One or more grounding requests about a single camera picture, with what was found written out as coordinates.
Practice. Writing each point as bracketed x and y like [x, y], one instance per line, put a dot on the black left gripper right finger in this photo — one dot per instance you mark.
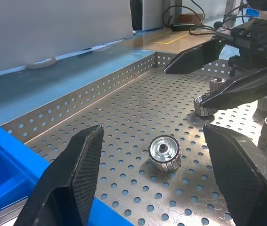
[248, 183]

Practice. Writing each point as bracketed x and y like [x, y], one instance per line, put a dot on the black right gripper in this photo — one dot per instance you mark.
[258, 40]

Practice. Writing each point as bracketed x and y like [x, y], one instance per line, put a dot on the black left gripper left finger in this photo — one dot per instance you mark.
[76, 179]

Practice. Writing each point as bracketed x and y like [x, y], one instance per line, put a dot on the brown cardboard box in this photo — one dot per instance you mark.
[189, 18]

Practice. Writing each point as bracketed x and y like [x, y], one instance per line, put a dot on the blue compartment tray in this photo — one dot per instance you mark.
[6, 153]

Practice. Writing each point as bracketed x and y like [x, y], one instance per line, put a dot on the brown cardboard sheet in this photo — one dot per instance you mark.
[171, 48]

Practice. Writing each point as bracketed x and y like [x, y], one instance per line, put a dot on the perforated metal tray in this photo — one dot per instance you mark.
[133, 113]

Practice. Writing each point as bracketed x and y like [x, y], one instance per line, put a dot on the white board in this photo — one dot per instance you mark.
[152, 14]

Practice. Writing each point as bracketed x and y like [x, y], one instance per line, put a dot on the white backdrop panel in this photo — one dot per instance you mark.
[53, 26]

